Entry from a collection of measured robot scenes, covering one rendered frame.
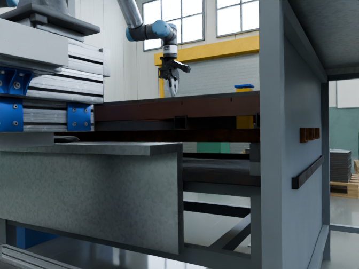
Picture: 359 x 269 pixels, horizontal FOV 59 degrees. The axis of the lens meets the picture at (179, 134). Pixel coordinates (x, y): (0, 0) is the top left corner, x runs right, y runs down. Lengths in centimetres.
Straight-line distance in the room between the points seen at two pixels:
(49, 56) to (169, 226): 67
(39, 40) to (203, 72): 998
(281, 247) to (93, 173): 84
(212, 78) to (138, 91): 317
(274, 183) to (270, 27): 30
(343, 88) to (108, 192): 853
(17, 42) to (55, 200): 88
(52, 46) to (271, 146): 53
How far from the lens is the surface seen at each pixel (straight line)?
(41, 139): 106
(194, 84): 1078
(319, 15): 105
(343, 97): 937
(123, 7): 152
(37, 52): 77
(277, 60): 65
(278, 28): 67
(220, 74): 1038
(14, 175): 171
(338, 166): 378
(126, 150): 98
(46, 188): 153
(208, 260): 121
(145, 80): 1203
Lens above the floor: 72
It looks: 1 degrees down
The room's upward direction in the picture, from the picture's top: 1 degrees counter-clockwise
